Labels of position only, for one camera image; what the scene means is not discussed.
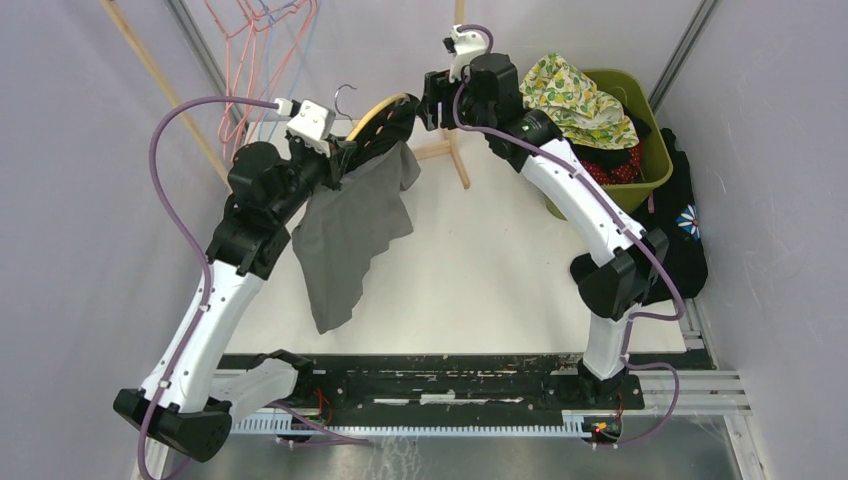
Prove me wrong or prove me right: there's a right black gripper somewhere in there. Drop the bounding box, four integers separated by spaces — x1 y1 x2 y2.
415 68 493 135

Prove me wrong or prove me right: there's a yellow hanger with metal hook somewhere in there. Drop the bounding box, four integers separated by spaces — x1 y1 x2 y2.
333 83 410 141

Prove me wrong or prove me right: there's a grey pleated skirt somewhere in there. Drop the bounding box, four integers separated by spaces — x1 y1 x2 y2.
291 92 424 336

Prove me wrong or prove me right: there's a yellow lemon print garment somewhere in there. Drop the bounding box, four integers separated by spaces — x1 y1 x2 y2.
519 53 640 150

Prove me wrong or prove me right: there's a black skirt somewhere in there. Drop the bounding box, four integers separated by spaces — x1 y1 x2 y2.
571 107 653 171

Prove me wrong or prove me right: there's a red polka dot skirt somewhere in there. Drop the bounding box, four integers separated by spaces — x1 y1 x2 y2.
578 145 642 185

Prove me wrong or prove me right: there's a pink wire hanger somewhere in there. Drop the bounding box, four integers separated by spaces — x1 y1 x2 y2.
202 1 267 162
239 0 315 33
215 1 322 101

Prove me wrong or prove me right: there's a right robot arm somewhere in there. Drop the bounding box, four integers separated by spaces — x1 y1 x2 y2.
419 53 668 408

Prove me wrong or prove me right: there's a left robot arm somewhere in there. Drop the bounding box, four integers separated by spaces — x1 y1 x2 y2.
113 135 357 462

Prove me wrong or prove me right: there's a green plastic laundry basket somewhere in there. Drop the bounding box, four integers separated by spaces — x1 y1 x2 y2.
572 69 674 212

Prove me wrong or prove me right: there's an aluminium corner profile left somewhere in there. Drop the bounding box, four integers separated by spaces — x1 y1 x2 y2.
165 0 228 95

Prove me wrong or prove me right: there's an aluminium corner profile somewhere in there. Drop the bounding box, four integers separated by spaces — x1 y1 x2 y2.
649 0 721 111
165 0 228 95

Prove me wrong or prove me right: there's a black garment with flower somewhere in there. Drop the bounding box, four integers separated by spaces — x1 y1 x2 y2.
569 127 710 307

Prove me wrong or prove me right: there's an aluminium corner profile right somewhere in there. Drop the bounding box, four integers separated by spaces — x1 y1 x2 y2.
649 0 721 111

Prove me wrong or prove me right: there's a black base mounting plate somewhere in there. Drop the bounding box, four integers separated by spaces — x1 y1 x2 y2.
211 352 717 429

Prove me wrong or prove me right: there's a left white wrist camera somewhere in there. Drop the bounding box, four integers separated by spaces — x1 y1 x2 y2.
273 98 336 158

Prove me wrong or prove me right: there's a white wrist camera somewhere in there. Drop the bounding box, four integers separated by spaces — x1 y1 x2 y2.
443 24 494 83
273 98 336 158

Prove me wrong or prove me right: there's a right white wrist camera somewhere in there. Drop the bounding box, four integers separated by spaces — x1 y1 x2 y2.
443 24 494 83

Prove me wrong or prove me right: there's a wooden clothes rack frame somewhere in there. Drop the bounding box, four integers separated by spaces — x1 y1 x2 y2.
99 0 473 191

